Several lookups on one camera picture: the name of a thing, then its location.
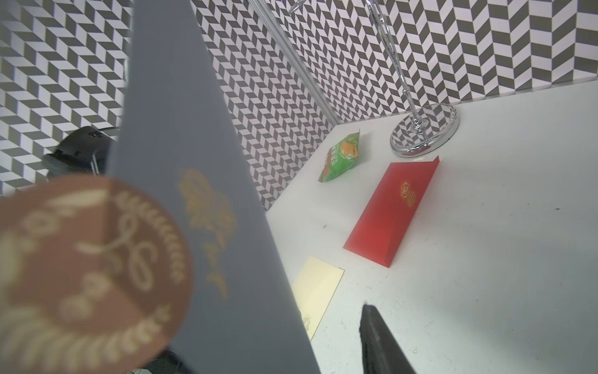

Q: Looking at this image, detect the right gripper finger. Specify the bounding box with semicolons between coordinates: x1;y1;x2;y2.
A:
359;304;416;374

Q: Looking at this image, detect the cream yellow envelope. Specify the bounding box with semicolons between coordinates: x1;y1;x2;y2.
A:
292;257;344;341

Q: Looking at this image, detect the red envelope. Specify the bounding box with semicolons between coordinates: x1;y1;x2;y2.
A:
344;157;440;268

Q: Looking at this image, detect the dark grey envelope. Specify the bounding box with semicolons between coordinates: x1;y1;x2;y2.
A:
0;0;322;374

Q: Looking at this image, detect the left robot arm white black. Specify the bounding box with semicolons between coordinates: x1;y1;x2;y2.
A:
41;126;116;179

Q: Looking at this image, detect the green snack bag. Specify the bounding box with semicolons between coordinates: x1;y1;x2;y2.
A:
319;132;361;182

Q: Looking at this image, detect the chrome wire stand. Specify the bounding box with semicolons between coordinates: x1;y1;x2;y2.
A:
287;0;461;159

